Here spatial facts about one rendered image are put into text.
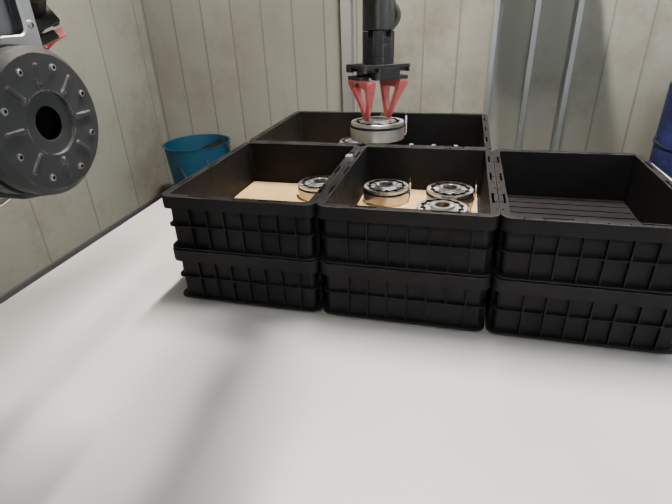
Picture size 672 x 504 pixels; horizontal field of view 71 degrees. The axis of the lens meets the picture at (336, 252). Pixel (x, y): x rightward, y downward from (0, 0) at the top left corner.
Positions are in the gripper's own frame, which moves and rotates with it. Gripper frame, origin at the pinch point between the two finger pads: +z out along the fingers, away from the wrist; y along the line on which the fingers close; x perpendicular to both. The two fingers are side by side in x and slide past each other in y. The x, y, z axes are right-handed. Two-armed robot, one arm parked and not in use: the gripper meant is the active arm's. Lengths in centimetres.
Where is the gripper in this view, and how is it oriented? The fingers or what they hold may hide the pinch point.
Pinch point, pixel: (377, 115)
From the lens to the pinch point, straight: 93.9
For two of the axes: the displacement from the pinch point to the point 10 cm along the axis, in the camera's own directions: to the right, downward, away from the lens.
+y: -8.7, 2.3, -4.4
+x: 5.0, 3.6, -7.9
